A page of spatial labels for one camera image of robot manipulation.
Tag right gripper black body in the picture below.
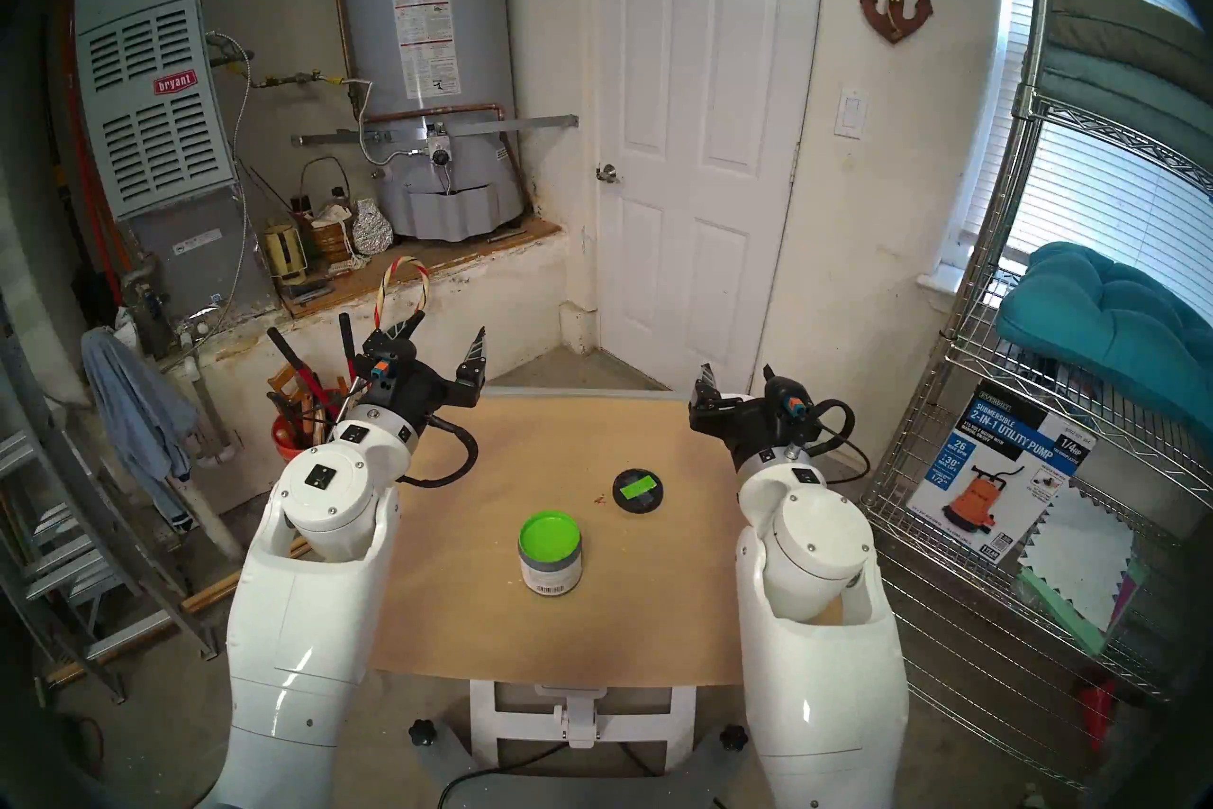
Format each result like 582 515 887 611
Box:
689 376 827 469

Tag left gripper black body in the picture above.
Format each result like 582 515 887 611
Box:
355 328 486 438

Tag black lid with green tape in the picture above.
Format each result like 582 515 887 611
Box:
611 468 664 515

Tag white paint jar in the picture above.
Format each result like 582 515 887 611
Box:
518 510 583 598

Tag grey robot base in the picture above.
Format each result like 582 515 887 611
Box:
407 722 788 809

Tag striped candy cane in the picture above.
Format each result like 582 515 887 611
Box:
372 255 432 334

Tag wooden platform ledge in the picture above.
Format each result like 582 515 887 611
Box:
284 218 565 320

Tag crumpled aluminium foil lump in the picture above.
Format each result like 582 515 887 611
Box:
351 199 394 256

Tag yellow container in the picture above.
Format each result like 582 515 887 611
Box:
263 224 309 287

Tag white panel door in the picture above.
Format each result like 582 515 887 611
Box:
583 0 830 396

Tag utility pump cardboard box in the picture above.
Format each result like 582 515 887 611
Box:
907 381 1098 566

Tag blue cloth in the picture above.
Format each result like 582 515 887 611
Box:
81 327 202 528

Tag grey water heater tank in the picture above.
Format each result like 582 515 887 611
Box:
336 0 527 241

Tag wooden pole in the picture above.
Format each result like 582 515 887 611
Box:
43 537 314 690

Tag green foam sheet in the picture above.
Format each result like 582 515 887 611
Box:
1014 565 1148 656

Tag grey Bryant furnace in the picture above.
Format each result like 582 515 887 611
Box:
74 0 281 315

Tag white table stand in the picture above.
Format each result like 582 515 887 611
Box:
469 679 697 770

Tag white zigzag edged sheets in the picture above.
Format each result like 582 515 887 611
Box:
1019 485 1136 633

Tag teal tufted cushion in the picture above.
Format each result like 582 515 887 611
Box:
995 241 1213 438

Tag white window blinds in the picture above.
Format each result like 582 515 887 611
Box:
957 0 1213 325

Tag aluminium ladder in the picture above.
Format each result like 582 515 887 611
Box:
0 295 233 704

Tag red object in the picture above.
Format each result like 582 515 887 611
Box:
1076 679 1119 751

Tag grey green cushion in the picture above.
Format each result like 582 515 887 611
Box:
1038 49 1213 145

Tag olive cushion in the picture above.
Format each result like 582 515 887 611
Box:
1047 0 1213 73

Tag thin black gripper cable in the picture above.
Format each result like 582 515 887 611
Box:
806 400 873 486

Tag black coiled cable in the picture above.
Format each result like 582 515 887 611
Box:
398 417 480 491

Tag long red handled tool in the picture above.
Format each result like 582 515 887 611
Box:
267 327 337 415

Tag wicker basket with handle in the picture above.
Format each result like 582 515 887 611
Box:
299 156 359 263

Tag metal strap round tank base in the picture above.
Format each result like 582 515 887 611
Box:
294 115 579 149

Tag chrome wire shelf rack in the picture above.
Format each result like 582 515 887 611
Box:
862 0 1213 794

